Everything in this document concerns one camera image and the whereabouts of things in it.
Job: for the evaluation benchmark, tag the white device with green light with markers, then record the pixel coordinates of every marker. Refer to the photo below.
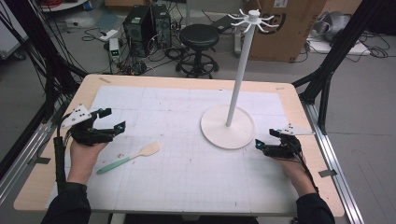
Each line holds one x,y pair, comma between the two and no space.
114,49

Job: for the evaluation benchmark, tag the large black computer tower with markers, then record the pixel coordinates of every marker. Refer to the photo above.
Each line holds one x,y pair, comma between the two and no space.
138,31

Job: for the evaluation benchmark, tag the aluminium rail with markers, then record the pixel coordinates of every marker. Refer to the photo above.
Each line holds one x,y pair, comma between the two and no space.
336,168
28,152

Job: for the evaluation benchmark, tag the black round stool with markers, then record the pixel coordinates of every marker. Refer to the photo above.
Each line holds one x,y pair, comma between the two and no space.
199,37

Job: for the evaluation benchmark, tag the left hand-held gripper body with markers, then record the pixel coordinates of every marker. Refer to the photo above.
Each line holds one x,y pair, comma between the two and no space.
88,134

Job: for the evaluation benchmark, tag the slim black computer tower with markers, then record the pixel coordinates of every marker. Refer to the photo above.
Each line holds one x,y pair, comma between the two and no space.
162,26

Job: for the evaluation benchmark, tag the grey crumpled bag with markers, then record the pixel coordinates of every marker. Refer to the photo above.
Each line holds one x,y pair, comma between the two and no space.
333,25

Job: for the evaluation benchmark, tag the black flat device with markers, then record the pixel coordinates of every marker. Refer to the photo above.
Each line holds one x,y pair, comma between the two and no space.
223,23

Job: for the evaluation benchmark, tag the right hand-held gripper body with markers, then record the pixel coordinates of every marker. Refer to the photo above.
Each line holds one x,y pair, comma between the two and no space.
285,146

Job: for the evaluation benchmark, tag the black metal frame strut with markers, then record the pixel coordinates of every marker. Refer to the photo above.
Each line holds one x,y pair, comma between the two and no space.
336,56

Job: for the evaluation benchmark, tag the white power strip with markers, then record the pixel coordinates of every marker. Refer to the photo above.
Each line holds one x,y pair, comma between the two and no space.
108,34

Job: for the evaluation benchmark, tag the person's left hand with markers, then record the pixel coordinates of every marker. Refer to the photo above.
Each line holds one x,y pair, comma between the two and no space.
82,158

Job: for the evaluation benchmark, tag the white hook stand rack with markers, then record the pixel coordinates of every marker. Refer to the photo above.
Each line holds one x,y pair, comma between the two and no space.
239,77

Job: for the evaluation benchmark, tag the grey tape strip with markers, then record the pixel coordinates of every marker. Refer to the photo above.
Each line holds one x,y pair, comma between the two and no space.
40,160
327,173

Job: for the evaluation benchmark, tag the person's right hand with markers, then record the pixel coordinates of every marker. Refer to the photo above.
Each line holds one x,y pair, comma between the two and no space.
291,169

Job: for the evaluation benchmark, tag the large cardboard box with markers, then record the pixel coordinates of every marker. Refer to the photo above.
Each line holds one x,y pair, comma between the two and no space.
289,31

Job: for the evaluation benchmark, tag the white grid mat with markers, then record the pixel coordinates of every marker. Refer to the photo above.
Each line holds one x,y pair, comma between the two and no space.
186,174

